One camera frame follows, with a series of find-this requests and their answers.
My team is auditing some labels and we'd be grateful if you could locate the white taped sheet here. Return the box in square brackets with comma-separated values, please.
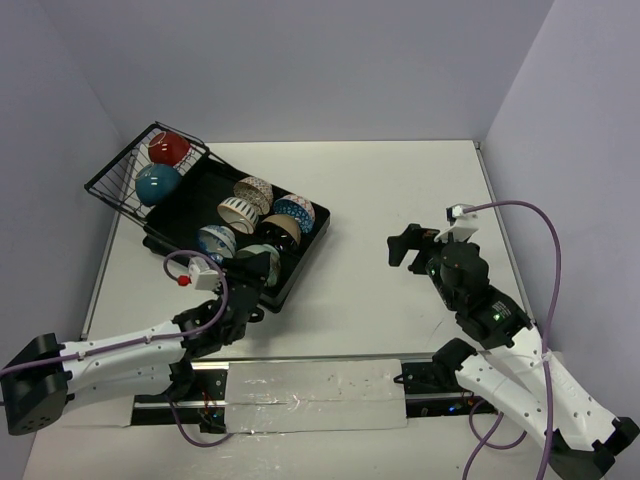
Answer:
[225, 359, 407, 434]

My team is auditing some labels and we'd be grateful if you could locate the blue floral bowl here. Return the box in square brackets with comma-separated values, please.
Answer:
[197, 225, 237, 263]

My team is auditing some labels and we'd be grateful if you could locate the blue triangle patterned bowl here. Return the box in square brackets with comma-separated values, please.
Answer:
[273, 194, 316, 234]

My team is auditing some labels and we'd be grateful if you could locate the red floral bowl white inside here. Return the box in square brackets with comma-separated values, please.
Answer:
[148, 131, 191, 167]

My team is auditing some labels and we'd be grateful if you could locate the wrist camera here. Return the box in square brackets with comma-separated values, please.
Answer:
[177, 257, 221, 291]
[435, 204, 479, 244]

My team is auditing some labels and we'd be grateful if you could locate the white bowl orange rim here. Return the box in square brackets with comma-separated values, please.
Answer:
[217, 196, 259, 235]

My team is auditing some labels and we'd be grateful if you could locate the black mounting rail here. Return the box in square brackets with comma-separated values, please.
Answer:
[131, 358, 480, 434]

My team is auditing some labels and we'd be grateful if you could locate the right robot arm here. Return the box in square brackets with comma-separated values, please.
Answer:
[387, 224, 639, 479]

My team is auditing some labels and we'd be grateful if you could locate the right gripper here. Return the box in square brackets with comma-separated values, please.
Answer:
[386, 221, 459, 309]

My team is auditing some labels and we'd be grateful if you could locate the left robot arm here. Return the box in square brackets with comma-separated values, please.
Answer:
[1, 253, 270, 436]

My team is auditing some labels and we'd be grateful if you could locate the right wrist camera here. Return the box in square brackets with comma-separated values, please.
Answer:
[435, 204, 479, 244]

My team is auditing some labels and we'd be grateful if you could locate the brown patterned bowl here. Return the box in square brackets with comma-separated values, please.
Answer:
[233, 176, 274, 216]

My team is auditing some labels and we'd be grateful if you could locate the teal bowl tan inside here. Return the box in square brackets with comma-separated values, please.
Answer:
[134, 163, 182, 207]

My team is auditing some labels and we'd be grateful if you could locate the black wire dish rack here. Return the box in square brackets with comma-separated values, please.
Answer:
[84, 122, 211, 226]

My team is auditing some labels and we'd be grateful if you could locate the mint green bowl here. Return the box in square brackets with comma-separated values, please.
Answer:
[235, 243, 281, 288]

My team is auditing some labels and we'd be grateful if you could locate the black plastic drain tray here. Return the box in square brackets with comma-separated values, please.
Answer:
[143, 158, 330, 313]

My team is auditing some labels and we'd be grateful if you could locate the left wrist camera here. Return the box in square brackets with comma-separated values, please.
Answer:
[177, 257, 221, 291]

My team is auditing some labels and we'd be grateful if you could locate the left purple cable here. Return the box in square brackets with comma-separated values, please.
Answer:
[0, 249, 236, 449]

